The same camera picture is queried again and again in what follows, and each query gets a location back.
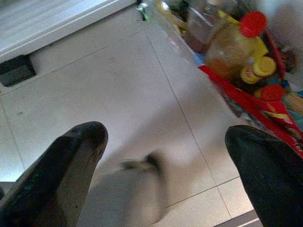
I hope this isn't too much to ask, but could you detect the white fridge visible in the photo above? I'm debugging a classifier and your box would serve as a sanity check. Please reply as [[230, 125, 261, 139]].
[[0, 0, 140, 95]]

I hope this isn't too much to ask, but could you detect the dark brown clear jar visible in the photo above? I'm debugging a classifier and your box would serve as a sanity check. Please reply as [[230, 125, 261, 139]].
[[184, 4, 228, 54]]

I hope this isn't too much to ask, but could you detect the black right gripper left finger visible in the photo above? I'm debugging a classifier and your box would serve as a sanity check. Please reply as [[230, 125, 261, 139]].
[[0, 121, 109, 227]]

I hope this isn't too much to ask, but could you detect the clear plastic bottle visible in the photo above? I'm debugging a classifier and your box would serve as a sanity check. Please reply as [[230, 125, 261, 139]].
[[203, 0, 237, 19]]

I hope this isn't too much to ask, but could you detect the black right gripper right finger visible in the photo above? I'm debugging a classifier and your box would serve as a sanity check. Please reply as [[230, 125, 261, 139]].
[[224, 125, 303, 227]]

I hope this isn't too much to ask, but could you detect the yellow packet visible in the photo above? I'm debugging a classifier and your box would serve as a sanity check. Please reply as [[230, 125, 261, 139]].
[[160, 0, 188, 34]]

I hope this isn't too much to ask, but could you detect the grey robot leg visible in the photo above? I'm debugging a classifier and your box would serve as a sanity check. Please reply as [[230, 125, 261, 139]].
[[89, 151, 171, 226]]

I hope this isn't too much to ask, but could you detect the red shopping bag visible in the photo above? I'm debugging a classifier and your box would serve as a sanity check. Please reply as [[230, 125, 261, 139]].
[[197, 30, 303, 159]]

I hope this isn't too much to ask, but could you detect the green packet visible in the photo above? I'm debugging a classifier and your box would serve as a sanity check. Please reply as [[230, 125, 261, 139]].
[[136, 2, 152, 23]]

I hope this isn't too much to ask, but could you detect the amber oil bottle red cap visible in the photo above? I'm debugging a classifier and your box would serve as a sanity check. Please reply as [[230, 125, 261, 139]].
[[205, 10, 270, 80]]

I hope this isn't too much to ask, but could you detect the small red cap bottle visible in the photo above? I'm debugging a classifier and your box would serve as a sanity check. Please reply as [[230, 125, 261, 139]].
[[254, 84, 286, 102]]

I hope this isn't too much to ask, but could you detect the yellow lid jar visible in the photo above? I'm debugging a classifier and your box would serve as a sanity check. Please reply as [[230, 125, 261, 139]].
[[240, 56, 277, 85]]

